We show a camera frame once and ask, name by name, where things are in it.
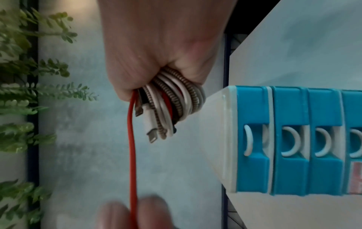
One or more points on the person's left hand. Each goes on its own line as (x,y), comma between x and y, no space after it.
(147,214)

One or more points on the person's right hand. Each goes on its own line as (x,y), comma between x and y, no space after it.
(158,35)

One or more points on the white plastic drawer cabinet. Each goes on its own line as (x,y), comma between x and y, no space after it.
(217,125)

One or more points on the blue plastic drawer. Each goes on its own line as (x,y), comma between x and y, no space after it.
(254,105)
(325,107)
(291,105)
(353,107)

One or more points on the green leafy plant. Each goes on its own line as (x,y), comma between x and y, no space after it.
(17,94)

